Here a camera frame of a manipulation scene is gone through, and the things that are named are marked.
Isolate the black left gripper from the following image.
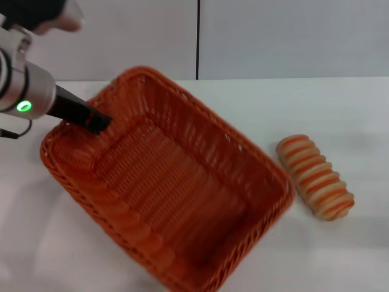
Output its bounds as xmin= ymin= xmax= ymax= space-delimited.
xmin=46 ymin=84 xmax=114 ymax=136

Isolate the orange woven plastic basket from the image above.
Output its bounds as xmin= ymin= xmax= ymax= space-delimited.
xmin=39 ymin=65 xmax=296 ymax=292

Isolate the orange striped bread roll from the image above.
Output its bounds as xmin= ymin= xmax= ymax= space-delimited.
xmin=275 ymin=133 xmax=356 ymax=220

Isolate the thin black cable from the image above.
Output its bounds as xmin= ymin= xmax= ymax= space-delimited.
xmin=0 ymin=119 xmax=33 ymax=140

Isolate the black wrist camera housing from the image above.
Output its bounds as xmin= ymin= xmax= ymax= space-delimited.
xmin=0 ymin=0 xmax=84 ymax=34

